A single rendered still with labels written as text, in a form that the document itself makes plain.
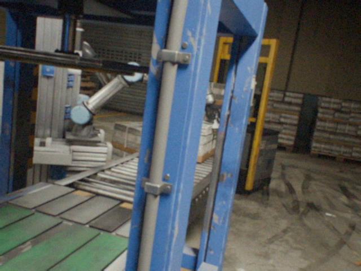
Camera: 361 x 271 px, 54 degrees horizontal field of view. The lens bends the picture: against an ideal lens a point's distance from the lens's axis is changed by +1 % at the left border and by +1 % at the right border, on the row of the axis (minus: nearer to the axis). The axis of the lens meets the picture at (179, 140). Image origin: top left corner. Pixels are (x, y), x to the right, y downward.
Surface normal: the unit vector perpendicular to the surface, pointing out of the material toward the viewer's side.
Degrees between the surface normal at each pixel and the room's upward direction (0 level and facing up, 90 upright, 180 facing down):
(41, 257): 0
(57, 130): 90
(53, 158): 90
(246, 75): 90
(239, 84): 90
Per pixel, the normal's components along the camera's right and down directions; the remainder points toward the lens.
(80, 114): -0.02, 0.27
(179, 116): -0.32, 0.12
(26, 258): 0.14, -0.97
